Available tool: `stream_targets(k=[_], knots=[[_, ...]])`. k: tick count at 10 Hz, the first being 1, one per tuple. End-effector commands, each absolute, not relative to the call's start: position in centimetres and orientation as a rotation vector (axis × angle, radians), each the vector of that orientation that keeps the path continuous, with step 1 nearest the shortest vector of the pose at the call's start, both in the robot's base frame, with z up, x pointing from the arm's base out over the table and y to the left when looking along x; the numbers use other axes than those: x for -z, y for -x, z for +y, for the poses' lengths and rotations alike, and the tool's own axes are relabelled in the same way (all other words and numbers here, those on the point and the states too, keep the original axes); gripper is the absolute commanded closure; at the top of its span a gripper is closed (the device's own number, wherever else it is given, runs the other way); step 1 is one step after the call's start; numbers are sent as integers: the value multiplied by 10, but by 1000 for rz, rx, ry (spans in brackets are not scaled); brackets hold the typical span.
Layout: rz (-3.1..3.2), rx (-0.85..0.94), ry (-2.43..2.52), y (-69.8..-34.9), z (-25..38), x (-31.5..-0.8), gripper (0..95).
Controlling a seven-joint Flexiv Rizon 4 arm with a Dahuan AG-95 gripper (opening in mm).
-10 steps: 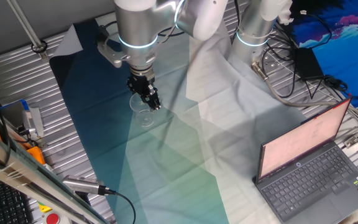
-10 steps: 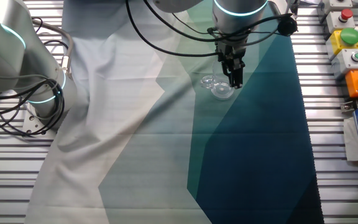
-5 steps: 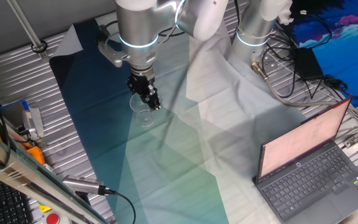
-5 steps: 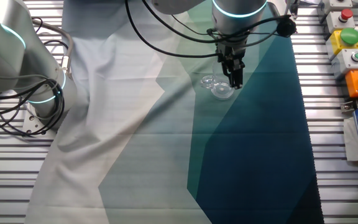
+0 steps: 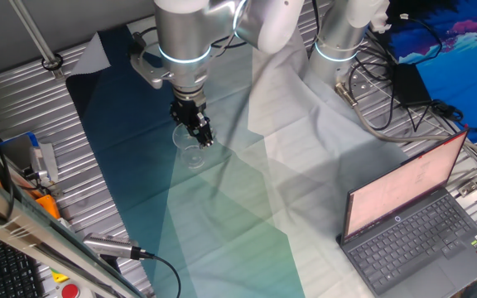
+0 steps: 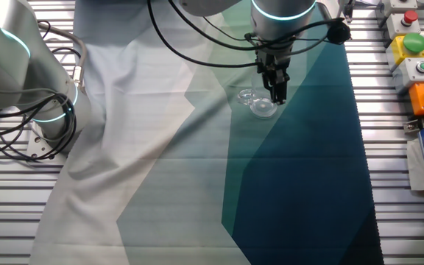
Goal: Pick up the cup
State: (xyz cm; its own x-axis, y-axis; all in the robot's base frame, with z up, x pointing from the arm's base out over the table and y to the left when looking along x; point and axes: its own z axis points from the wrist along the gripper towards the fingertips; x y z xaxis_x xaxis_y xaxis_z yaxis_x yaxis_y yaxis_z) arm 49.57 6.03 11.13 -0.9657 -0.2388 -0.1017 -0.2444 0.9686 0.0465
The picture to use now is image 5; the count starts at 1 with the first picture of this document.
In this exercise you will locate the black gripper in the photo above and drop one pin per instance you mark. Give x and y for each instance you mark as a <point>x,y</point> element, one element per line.
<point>186,112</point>

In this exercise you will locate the clear plastic cup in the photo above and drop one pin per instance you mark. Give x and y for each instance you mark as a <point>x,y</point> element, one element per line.
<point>193,157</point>

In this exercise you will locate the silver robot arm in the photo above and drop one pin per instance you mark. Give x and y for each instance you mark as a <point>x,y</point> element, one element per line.
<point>189,33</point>

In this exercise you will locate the blue green white tablecloth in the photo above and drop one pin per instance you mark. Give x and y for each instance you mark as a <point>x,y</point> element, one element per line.
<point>222,207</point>

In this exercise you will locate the orange box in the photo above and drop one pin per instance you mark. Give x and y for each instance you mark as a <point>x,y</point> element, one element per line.
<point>49,206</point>

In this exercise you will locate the grey metal pole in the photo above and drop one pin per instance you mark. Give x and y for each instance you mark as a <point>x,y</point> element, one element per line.
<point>35,37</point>

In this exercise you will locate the grey box red button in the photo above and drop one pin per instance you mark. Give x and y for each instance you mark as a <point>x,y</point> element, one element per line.
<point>70,291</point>

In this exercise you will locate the black power adapter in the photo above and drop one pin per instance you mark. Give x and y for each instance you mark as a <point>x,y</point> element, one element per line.
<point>411,85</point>

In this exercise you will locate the black keyboard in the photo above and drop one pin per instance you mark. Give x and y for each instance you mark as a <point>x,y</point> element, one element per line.
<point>2,269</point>

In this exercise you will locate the dark grey laptop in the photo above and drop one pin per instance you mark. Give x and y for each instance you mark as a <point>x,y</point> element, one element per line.
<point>420,232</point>

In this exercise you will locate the blue landscape poster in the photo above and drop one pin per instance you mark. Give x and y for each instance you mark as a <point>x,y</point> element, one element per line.
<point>462,54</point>

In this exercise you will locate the aluminium profile bar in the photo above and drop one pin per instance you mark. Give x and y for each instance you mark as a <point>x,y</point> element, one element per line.
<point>476,178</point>

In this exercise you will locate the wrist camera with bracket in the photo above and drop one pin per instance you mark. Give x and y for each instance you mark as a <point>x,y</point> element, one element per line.
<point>145,68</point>

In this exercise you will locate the silver camera on frame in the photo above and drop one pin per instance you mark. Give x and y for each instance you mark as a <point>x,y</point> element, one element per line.
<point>110,246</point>

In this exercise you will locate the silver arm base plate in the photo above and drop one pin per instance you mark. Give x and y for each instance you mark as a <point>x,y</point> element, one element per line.
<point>360,85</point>

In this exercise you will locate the aluminium frame rail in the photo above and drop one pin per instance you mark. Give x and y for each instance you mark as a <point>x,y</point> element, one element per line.
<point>35,236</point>

